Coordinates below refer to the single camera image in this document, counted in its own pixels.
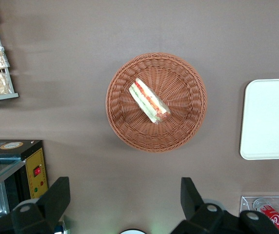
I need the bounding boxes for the clear acrylic bottle rack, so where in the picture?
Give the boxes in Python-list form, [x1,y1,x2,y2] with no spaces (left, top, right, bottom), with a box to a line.
[239,195,279,234]

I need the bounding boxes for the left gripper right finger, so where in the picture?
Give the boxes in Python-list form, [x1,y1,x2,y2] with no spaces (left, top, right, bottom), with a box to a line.
[171,177,240,234]

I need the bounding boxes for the round brown wicker basket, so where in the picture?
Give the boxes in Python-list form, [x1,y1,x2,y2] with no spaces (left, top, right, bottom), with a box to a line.
[105,52,208,154]

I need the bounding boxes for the black food warmer cabinet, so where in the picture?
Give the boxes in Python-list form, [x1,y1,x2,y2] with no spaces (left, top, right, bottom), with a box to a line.
[0,139,49,217]

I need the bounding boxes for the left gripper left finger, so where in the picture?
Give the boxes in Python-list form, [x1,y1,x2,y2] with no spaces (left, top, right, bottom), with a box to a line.
[10,176,71,234]

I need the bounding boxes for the red cola bottle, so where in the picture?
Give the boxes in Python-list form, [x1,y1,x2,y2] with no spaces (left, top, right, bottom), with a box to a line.
[253,197,279,234]

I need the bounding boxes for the triangle sandwich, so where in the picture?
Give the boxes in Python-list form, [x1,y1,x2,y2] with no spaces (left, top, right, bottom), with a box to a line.
[128,78,172,126]

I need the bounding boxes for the tray of packaged snacks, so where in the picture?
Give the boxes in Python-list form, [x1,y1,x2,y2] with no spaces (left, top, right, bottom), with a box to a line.
[0,0,20,103]

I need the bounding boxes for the beige plastic serving tray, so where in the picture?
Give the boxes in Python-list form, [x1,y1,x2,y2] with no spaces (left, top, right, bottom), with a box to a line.
[239,78,279,161]

